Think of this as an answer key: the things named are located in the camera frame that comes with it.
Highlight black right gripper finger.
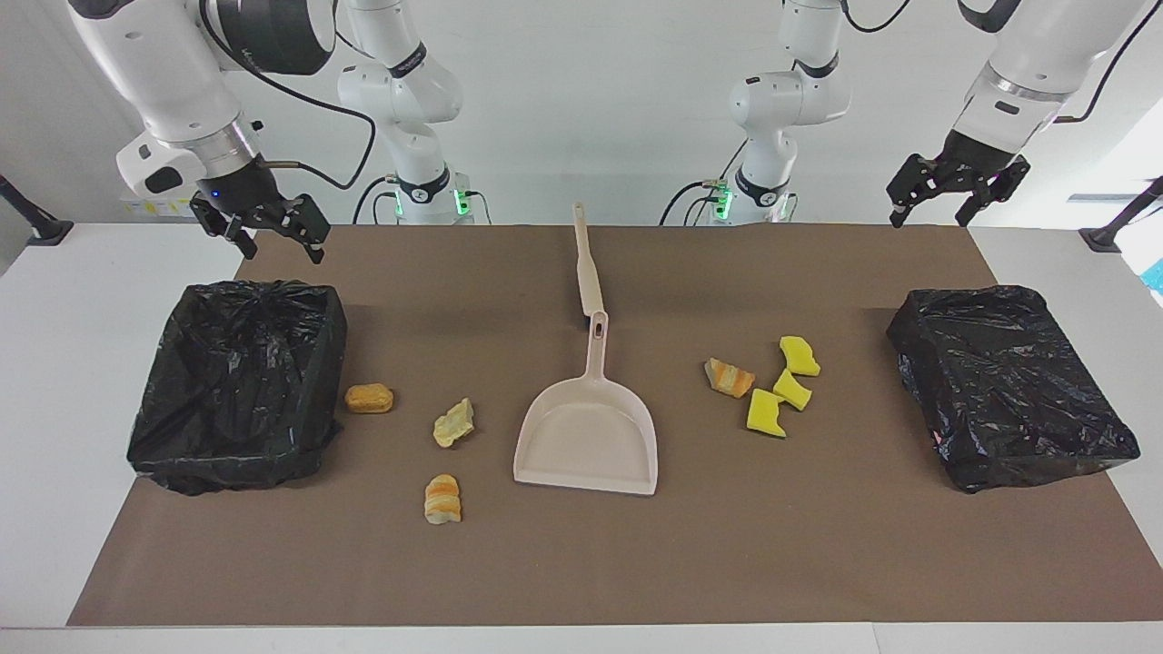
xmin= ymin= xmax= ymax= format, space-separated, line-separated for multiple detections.
xmin=273 ymin=193 xmax=328 ymax=264
xmin=191 ymin=195 xmax=258 ymax=260

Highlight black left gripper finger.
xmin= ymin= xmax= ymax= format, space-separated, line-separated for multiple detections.
xmin=956 ymin=162 xmax=1031 ymax=228
xmin=888 ymin=154 xmax=941 ymax=228

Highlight brown bread bun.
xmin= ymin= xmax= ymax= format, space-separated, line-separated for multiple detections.
xmin=344 ymin=383 xmax=395 ymax=415

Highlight yellow green sponge piece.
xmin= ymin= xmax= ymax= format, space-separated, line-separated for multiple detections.
xmin=772 ymin=368 xmax=813 ymax=411
xmin=779 ymin=336 xmax=821 ymax=377
xmin=746 ymin=388 xmax=788 ymax=440

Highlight pale yellow bread chunk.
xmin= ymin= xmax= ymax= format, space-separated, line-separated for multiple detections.
xmin=432 ymin=397 xmax=476 ymax=449

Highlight orange striped bread slice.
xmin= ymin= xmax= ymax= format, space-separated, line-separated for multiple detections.
xmin=704 ymin=357 xmax=757 ymax=400

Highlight beige hand brush black bristles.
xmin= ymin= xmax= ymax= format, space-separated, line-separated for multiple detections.
xmin=572 ymin=202 xmax=608 ymax=321

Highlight striped croissant piece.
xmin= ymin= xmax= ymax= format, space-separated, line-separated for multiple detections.
xmin=424 ymin=473 xmax=462 ymax=526

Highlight beige plastic dustpan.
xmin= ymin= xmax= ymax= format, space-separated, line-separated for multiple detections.
xmin=513 ymin=311 xmax=659 ymax=497

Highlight bin with black bag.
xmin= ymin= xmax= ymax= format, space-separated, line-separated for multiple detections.
xmin=127 ymin=280 xmax=349 ymax=497
xmin=886 ymin=285 xmax=1142 ymax=494

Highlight brown table mat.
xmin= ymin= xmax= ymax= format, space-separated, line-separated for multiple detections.
xmin=65 ymin=224 xmax=1163 ymax=628

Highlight white wall boxes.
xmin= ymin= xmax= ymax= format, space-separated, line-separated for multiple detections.
xmin=121 ymin=193 xmax=196 ymax=219

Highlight black camera stand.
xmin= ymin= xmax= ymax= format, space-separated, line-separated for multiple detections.
xmin=1079 ymin=177 xmax=1163 ymax=253
xmin=0 ymin=173 xmax=74 ymax=247

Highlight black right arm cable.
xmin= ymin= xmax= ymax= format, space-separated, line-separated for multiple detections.
xmin=195 ymin=0 xmax=378 ymax=192

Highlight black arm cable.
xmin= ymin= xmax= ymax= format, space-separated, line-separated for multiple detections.
xmin=1054 ymin=0 xmax=1163 ymax=124
xmin=195 ymin=0 xmax=378 ymax=192

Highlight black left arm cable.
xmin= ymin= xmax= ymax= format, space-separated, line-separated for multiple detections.
xmin=1054 ymin=0 xmax=1163 ymax=124

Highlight black left base cable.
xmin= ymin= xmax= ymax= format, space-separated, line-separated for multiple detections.
xmin=659 ymin=136 xmax=750 ymax=226

